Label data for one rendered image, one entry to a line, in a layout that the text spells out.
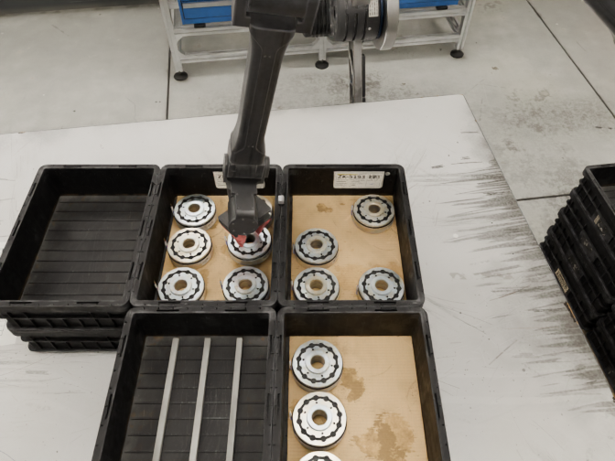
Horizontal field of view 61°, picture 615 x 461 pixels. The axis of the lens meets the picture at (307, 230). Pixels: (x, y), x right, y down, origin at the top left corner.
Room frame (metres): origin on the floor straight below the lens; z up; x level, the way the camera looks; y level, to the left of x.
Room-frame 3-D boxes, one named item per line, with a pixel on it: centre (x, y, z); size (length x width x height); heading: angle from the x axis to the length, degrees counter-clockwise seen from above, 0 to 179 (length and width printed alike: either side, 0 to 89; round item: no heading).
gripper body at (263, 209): (0.71, 0.14, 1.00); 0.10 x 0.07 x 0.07; 133
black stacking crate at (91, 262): (0.71, 0.51, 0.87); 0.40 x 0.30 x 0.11; 0
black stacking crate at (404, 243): (0.71, -0.09, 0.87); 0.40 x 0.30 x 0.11; 0
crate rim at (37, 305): (0.71, 0.51, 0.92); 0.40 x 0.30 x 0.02; 0
